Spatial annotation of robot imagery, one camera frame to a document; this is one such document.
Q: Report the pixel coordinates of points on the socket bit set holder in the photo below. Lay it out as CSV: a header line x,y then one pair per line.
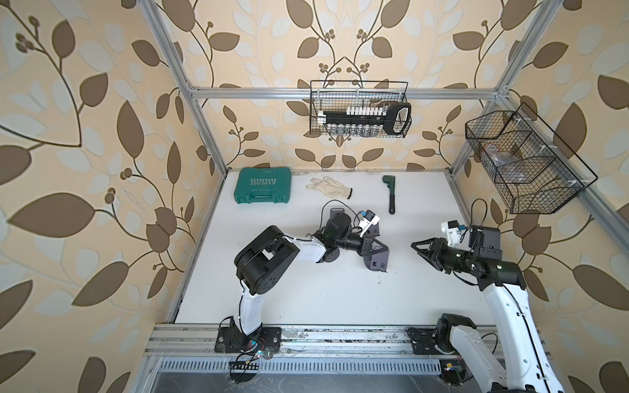
x,y
379,120

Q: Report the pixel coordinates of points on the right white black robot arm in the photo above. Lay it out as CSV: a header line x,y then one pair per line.
x,y
525,367

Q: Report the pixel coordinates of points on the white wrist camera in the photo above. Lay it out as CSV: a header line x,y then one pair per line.
x,y
454,232
367,219

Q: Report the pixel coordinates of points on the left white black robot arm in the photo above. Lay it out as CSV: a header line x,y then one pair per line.
x,y
261,264

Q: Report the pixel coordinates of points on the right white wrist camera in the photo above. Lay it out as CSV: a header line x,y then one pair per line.
x,y
454,232

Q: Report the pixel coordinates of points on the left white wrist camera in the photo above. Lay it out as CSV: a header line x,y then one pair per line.
x,y
367,219

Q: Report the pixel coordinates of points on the green black handled tool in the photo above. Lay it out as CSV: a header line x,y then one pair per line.
x,y
390,181

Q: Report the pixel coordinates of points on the green plastic tool case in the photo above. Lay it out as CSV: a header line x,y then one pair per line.
x,y
256,185

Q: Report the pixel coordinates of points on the aluminium mounting rail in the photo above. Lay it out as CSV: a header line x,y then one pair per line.
x,y
311,341

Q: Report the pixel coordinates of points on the grey phone stand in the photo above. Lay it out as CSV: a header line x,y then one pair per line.
x,y
377,262
373,231
336,211
331,255

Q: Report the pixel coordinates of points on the black wire basket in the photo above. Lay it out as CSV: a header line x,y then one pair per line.
x,y
533,167
340,94

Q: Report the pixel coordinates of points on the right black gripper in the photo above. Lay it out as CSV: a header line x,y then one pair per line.
x,y
434,253

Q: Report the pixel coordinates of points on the right black wire basket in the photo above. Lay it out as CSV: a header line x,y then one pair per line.
x,y
533,167

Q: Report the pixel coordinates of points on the plastic bag in basket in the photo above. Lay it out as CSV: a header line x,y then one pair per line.
x,y
509,167

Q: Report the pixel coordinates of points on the back black wire basket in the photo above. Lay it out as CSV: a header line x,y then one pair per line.
x,y
340,94

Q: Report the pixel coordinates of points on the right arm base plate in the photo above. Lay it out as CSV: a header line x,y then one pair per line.
x,y
425,340

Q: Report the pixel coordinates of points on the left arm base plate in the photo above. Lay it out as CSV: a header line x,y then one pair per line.
x,y
230,340

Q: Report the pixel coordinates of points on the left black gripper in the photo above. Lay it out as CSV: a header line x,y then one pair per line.
x,y
364,248

